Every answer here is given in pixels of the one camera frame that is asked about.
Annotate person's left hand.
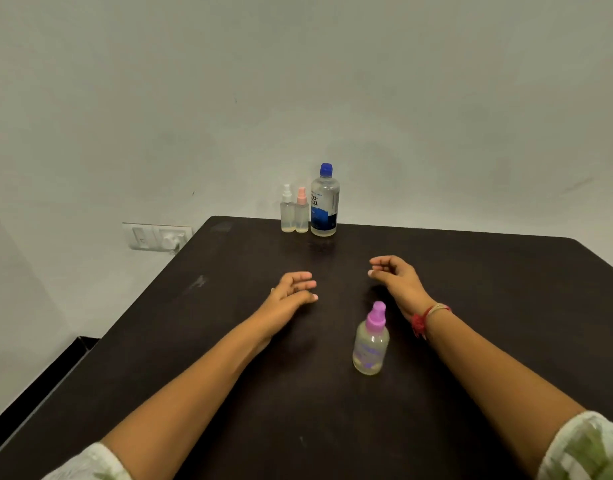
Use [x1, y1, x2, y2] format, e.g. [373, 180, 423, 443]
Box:
[251, 271, 320, 345]

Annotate person's right hand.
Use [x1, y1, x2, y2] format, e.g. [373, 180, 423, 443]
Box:
[368, 255, 437, 323]

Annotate purple spray cap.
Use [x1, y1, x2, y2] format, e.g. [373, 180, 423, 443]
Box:
[364, 300, 387, 333]

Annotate small round bottle purple print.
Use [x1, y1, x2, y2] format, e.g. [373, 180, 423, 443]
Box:
[352, 322, 391, 377]

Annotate large clear bottle blue label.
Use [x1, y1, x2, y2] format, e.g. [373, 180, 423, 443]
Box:
[310, 175, 341, 238]

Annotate person's left forearm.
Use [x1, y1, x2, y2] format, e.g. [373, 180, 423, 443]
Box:
[100, 319, 272, 480]

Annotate person's right forearm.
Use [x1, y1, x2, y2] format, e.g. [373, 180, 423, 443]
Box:
[421, 307, 587, 475]

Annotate red thread wristband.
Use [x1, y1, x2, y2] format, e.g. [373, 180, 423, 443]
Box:
[410, 303, 453, 341]

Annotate white plug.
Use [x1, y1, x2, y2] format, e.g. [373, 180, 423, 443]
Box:
[160, 232, 187, 254]

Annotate green floral right sleeve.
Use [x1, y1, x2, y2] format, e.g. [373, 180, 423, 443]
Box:
[536, 410, 613, 480]

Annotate green floral sleeve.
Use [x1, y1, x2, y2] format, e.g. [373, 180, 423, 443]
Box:
[41, 442, 133, 480]
[536, 410, 613, 480]

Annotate green floral left sleeve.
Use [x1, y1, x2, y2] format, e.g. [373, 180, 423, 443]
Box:
[41, 442, 133, 480]

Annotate black skirting board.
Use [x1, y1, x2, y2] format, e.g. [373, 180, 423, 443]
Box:
[0, 336, 101, 461]

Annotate white wall socket panel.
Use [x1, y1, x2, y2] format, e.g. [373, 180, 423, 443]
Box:
[122, 222, 194, 253]

